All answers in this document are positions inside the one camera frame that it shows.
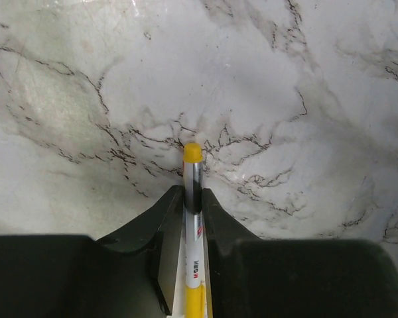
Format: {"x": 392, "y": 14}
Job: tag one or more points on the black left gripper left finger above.
{"x": 130, "y": 272}

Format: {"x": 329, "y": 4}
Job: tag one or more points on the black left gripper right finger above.
{"x": 252, "y": 277}

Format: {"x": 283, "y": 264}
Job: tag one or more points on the yellow marker cap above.
{"x": 192, "y": 153}

